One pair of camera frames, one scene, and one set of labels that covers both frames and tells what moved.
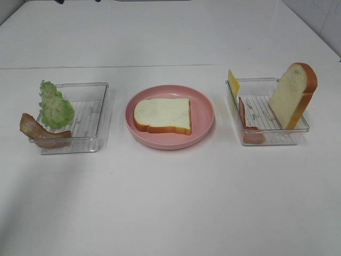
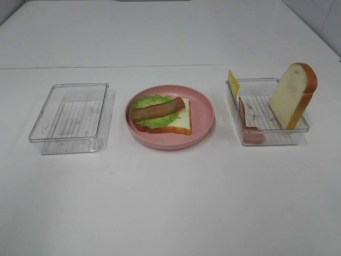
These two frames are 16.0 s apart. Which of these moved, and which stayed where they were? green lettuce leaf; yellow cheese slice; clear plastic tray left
Moved: green lettuce leaf
Stayed: yellow cheese slice; clear plastic tray left
